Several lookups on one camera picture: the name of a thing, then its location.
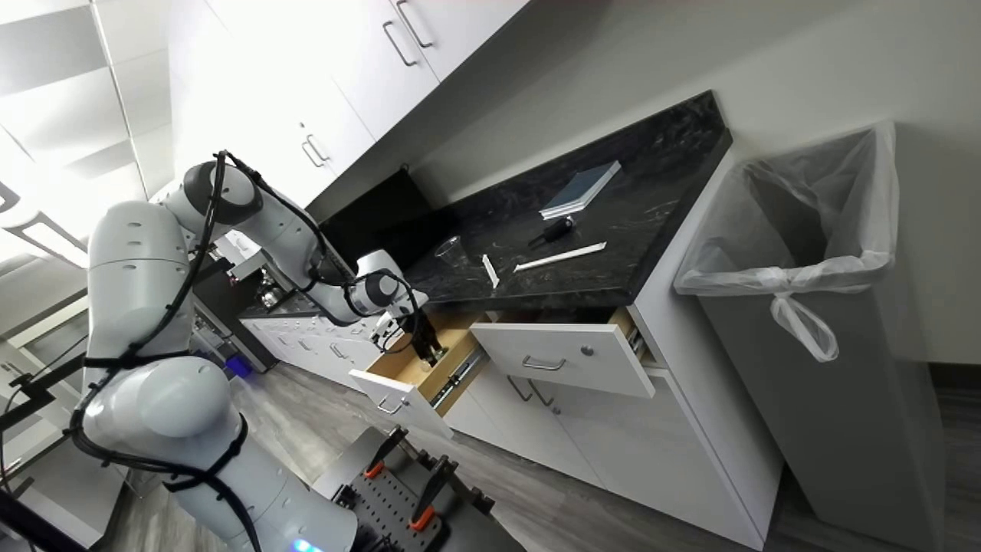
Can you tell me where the white paper strip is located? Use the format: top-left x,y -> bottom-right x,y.
510,238 -> 610,277
479,252 -> 505,293

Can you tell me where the grey trash bin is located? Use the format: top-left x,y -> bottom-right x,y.
671,119 -> 950,552

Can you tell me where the wooden drawer with white front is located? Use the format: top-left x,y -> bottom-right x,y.
346,312 -> 491,438
466,302 -> 664,400

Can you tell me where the black box appliance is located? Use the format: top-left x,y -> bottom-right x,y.
315,164 -> 466,277

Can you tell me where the clear plastic cup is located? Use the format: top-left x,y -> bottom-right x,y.
433,232 -> 470,272

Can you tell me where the white base cabinet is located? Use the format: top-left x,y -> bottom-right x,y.
240,151 -> 787,552

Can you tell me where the black perforated board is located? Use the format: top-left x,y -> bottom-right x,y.
334,423 -> 499,552

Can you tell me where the clear plastic bin bag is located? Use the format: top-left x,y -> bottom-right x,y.
671,122 -> 903,369

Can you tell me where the white shelf unit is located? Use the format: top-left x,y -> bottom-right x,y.
0,0 -> 177,310

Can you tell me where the orange handled black clamp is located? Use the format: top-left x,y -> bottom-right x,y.
405,449 -> 466,537
359,426 -> 413,483

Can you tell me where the silver cabinet door handle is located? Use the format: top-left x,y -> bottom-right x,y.
296,129 -> 334,172
394,0 -> 437,52
381,14 -> 423,71

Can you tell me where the black robot stand frame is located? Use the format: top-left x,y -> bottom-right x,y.
0,349 -> 89,552

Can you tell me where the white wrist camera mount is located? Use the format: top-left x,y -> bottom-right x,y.
368,312 -> 407,359

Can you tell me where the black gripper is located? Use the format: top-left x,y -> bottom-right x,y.
400,305 -> 455,369

